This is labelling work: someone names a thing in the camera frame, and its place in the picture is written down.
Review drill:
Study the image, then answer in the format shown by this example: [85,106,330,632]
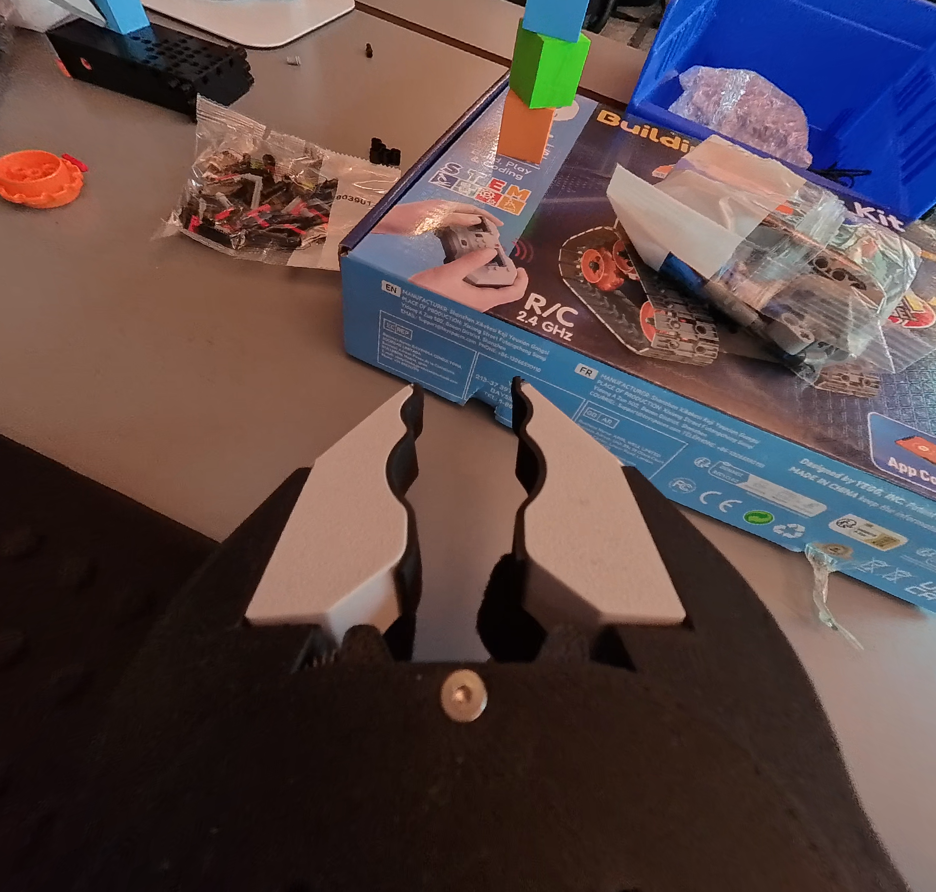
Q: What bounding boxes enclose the clear plastic scrap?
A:
[804,541,864,652]

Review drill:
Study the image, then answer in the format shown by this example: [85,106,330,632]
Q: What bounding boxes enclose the white stand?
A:
[135,0,355,49]

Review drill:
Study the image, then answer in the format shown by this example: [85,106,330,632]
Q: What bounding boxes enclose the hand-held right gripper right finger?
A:
[477,376,688,662]

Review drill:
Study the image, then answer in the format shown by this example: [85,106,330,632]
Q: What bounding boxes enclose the blue robot kit box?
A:
[338,73,936,611]

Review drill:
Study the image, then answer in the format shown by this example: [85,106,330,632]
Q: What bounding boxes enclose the blue storage bin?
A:
[630,0,936,223]

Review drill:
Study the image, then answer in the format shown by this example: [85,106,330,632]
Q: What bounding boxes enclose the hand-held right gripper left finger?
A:
[245,383,425,662]

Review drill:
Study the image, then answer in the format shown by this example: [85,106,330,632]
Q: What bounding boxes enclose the green foam cube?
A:
[508,20,592,110]

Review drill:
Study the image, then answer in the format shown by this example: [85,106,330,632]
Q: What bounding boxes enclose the clear bag black red parts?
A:
[151,95,403,271]

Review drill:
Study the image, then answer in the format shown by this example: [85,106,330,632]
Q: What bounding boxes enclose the clear bag of white parts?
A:
[607,135,924,388]

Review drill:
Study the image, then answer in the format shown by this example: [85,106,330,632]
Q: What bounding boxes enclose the dark chair seat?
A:
[0,435,220,892]

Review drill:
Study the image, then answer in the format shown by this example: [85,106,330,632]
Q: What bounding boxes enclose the orange gear wheel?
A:
[0,149,85,210]

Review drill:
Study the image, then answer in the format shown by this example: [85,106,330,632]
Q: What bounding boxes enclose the grey desk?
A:
[0,0,936,892]

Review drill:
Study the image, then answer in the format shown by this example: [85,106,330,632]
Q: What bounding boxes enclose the bubble wrap packet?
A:
[669,65,813,169]

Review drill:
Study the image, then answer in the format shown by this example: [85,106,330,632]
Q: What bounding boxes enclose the black perforated brick plate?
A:
[45,20,254,114]

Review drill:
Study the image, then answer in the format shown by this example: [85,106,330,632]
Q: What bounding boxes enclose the orange foam cube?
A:
[499,92,557,165]

